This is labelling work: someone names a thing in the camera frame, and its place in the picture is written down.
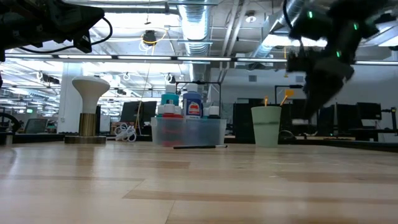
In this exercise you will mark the small teal green paint bottle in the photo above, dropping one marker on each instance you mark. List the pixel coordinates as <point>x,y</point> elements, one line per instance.
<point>160,109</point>

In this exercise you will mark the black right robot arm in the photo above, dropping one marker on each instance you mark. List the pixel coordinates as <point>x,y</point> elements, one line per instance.
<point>342,25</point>

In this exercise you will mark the small red paint bottle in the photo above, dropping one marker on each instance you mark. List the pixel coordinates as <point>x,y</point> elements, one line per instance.
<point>169,109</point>

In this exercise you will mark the black aluminium table frame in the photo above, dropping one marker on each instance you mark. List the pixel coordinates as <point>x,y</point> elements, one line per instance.
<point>357,144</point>

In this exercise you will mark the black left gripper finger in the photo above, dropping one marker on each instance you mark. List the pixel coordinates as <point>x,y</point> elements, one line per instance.
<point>85,17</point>

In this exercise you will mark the dark background monitor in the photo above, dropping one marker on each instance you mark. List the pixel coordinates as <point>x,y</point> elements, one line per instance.
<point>146,113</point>
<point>348,115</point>
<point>369,110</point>

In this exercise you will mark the pale green plastic cup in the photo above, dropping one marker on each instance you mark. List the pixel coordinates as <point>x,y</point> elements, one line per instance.
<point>265,130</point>

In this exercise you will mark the long overhead light bar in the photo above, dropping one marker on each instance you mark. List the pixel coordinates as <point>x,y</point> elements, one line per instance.
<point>143,57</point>

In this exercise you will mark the open grey laptop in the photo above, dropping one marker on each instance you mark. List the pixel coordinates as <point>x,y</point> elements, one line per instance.
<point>35,125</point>

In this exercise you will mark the large purple paint bottle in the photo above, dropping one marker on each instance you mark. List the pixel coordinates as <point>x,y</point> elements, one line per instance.
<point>192,105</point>

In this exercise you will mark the small black paint bottle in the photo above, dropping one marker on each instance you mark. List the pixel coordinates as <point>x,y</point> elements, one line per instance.
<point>214,111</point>

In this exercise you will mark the large turquoise paint bottle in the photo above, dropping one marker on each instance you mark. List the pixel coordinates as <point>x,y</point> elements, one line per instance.
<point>170,99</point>

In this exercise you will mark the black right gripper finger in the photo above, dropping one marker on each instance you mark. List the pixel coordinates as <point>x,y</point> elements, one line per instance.
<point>320,93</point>

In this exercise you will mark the white building column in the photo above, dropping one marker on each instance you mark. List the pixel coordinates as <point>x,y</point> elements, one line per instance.
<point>66,109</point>

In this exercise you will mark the white mushroom lamp brass base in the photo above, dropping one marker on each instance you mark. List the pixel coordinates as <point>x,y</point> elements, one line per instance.
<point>90,93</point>

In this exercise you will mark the clear plastic bin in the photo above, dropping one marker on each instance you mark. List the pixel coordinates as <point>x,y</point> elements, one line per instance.
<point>202,133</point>

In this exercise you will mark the silver ribbed ceiling duct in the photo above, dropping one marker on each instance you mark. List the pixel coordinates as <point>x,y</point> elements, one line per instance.
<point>196,31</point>

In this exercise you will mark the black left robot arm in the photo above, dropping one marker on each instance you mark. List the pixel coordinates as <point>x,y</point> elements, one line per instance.
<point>18,18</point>

